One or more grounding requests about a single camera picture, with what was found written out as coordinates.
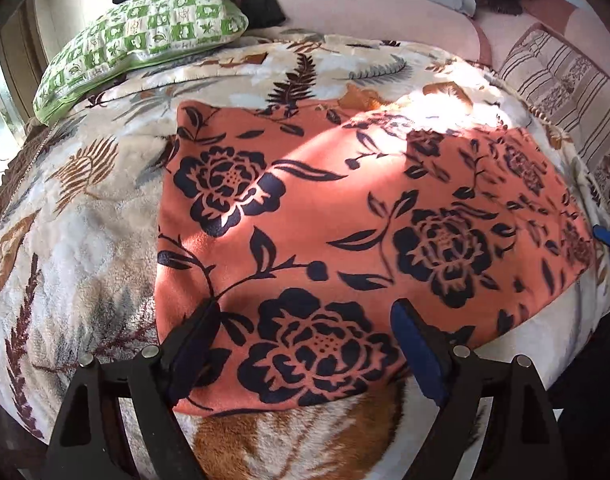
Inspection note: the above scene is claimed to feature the striped floral cushion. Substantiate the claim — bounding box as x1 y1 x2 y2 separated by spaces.
495 22 610 201

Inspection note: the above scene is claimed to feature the green checked pillow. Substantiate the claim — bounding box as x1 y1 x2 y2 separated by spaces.
33 0 250 126

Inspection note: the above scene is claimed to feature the dark cloth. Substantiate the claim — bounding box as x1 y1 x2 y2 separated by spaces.
547 305 610 480

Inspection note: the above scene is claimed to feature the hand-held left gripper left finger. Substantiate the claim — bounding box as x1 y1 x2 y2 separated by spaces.
46 299 222 480

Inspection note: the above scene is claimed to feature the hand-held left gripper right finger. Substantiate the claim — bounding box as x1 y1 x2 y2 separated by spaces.
391 297 560 480

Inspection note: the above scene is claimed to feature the orange floral shirt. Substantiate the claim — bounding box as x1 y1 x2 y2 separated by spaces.
154 100 598 416

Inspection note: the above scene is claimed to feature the brown lace sofa cover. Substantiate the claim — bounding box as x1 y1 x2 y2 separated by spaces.
0 120 56 241

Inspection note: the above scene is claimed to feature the pink bolster cushion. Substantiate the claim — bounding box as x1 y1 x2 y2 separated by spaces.
267 0 490 68

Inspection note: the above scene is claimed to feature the cream floral leaf blanket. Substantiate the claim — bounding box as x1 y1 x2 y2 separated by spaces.
0 30 610 480

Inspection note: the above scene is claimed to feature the brown wooden window frame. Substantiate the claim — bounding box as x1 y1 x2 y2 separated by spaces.
0 0 46 126

